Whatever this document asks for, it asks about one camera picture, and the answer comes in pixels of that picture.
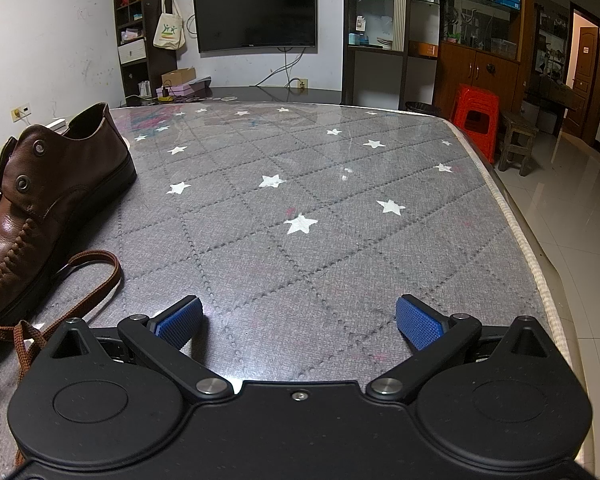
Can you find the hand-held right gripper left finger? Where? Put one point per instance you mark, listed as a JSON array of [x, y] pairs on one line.
[[180, 322]]

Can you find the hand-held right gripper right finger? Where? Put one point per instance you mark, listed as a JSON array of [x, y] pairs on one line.
[[420, 325]]

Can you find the brown shoelace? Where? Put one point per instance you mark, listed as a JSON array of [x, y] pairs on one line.
[[115, 265]]

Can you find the brown leather shoe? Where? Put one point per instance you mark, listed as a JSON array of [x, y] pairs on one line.
[[25, 200]]

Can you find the patterned waste bin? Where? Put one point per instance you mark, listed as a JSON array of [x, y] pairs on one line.
[[422, 107]]

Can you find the small wooden stool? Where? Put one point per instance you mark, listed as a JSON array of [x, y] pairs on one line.
[[517, 122]]

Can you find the red plastic stool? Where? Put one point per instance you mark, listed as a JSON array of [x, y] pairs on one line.
[[467, 100]]

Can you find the pink flat box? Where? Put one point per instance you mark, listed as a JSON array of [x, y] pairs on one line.
[[185, 90]]

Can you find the white power strip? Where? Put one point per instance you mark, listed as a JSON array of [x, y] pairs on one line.
[[55, 124]]

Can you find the cardboard box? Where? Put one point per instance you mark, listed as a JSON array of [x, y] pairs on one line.
[[180, 77]]

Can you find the dark glass display cabinet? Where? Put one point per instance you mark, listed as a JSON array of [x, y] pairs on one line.
[[375, 80]]

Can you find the brown wooden cabinet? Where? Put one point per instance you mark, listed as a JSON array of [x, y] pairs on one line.
[[470, 65]]

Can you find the orange box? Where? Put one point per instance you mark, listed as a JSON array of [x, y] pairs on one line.
[[430, 50]]

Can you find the white storage drawer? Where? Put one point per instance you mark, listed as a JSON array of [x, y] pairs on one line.
[[131, 51]]

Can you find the beige canvas tote bag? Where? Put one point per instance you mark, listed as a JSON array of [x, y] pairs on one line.
[[170, 30]]

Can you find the brown wooden door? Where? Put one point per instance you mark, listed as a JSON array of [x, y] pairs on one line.
[[582, 75]]

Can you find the black flat television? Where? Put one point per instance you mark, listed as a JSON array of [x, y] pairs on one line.
[[255, 10]]

